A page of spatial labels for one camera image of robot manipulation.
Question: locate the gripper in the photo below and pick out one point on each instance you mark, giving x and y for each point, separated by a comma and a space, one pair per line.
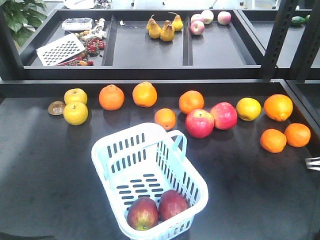
313, 163

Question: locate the red yellow apple front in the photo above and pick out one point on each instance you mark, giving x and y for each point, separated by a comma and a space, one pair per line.
171, 203

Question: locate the light blue plastic basket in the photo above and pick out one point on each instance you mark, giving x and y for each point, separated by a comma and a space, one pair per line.
145, 161

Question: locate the dark red apple bottom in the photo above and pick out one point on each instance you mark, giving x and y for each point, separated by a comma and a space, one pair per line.
143, 214

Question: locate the small orange lower right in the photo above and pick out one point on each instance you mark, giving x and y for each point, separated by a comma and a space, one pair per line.
297, 134

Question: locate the small orange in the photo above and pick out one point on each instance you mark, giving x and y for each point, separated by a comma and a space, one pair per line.
166, 118
297, 134
273, 140

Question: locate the small orange lower left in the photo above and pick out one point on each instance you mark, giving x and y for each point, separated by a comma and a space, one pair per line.
273, 140

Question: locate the large orange far right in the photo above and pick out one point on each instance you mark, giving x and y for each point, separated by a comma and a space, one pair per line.
278, 107

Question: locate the yellow round fruit right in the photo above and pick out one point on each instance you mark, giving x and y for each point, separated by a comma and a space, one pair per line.
248, 109

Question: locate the red apple right of pair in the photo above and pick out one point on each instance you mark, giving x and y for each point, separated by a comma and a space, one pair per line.
225, 116

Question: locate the red apple of pair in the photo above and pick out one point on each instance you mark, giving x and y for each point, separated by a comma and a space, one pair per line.
199, 123
225, 116

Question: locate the black wooden produce display stand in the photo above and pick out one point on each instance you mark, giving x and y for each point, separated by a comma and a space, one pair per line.
48, 184

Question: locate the red apple left of pair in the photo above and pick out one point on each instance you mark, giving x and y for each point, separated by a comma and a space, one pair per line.
199, 123

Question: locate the orange behind red apple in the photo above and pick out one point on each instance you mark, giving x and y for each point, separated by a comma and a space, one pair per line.
191, 100

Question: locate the pink apple on shelf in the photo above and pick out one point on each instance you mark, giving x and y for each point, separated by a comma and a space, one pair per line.
197, 27

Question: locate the large round orange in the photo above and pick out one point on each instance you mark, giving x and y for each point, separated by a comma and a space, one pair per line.
144, 94

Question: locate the brown yellow pear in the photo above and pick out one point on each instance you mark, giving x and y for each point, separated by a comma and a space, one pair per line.
154, 30

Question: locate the bumpy top orange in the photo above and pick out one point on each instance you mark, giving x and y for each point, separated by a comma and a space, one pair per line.
111, 97

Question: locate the yellow round pear fruit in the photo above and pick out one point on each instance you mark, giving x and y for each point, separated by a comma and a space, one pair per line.
75, 113

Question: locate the brown mushroom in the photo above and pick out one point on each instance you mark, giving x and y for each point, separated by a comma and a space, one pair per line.
56, 108

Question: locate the white electronic scale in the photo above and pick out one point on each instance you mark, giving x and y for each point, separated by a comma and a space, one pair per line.
77, 24

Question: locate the white perforated grater tray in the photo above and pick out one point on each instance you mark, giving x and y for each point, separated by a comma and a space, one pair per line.
60, 50

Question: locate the green potted plant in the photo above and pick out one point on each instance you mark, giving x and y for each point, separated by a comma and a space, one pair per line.
23, 17

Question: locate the black perforated steel post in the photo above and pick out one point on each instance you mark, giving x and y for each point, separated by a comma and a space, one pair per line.
278, 34
308, 46

